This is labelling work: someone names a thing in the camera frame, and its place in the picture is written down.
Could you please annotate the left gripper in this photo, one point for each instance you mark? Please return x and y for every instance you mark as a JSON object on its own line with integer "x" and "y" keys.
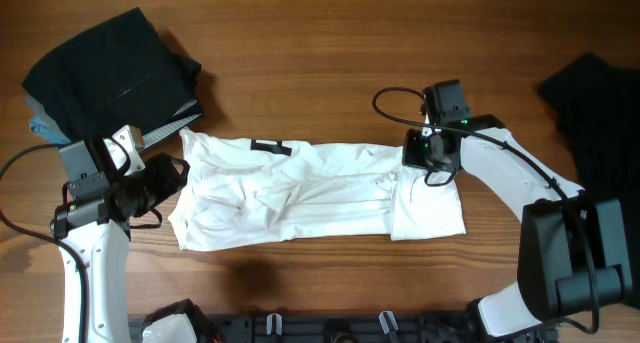
{"x": 170, "y": 179}

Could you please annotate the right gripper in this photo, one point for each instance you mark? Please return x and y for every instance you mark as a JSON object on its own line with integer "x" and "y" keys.
{"x": 412, "y": 151}

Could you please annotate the white t-shirt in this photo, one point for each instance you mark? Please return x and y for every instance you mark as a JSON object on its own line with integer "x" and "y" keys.
{"x": 238, "y": 196}

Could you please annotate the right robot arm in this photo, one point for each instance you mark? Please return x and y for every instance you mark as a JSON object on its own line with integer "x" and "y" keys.
{"x": 572, "y": 252}

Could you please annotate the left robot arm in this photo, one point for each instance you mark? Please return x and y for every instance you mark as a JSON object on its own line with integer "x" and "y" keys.
{"x": 93, "y": 231}

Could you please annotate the folded light blue garment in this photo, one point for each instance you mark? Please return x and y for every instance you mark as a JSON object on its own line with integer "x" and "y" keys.
{"x": 47, "y": 129}

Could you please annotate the folded grey garment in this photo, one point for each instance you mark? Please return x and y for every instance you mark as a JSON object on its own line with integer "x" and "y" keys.
{"x": 188, "y": 113}

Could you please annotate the folded black garment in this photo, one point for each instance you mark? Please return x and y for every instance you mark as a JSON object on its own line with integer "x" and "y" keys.
{"x": 116, "y": 73}

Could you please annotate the black garment on right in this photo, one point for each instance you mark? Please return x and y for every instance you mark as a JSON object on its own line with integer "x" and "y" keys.
{"x": 597, "y": 108}

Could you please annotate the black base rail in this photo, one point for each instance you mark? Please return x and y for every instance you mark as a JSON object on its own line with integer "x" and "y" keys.
{"x": 446, "y": 327}

